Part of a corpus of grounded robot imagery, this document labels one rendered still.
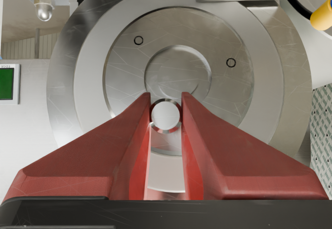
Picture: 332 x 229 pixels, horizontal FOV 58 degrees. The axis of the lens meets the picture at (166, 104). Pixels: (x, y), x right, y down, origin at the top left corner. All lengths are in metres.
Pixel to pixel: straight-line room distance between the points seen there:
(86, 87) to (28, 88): 0.39
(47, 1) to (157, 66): 0.44
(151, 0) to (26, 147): 0.42
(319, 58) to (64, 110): 0.16
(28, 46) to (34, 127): 3.69
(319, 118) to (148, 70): 0.30
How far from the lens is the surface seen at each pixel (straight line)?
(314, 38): 0.20
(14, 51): 4.39
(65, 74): 0.18
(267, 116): 0.17
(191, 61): 0.15
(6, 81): 0.57
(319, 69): 0.24
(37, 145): 0.54
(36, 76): 0.56
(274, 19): 0.19
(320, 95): 0.41
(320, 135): 0.41
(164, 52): 0.15
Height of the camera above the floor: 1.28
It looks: 6 degrees down
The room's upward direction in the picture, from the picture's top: 179 degrees clockwise
